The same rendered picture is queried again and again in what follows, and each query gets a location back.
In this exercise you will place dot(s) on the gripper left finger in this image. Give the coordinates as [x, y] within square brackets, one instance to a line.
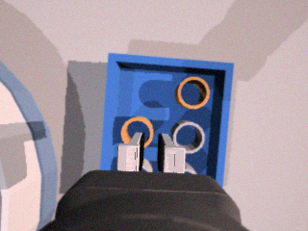
[130, 155]

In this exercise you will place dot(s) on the blue crate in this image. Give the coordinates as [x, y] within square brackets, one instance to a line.
[145, 86]

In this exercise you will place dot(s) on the grey metal bushing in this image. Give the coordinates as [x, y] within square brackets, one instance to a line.
[199, 136]

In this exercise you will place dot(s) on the grey metal ring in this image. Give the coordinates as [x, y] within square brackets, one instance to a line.
[147, 166]
[189, 168]

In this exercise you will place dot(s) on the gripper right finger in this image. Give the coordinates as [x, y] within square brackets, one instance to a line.
[170, 157]

